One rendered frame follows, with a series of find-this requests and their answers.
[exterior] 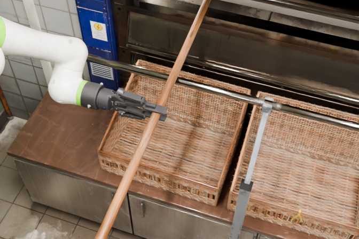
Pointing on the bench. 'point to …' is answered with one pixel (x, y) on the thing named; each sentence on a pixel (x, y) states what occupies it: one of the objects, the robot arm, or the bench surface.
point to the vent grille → (102, 71)
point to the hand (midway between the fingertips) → (156, 112)
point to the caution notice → (99, 31)
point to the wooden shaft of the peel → (150, 126)
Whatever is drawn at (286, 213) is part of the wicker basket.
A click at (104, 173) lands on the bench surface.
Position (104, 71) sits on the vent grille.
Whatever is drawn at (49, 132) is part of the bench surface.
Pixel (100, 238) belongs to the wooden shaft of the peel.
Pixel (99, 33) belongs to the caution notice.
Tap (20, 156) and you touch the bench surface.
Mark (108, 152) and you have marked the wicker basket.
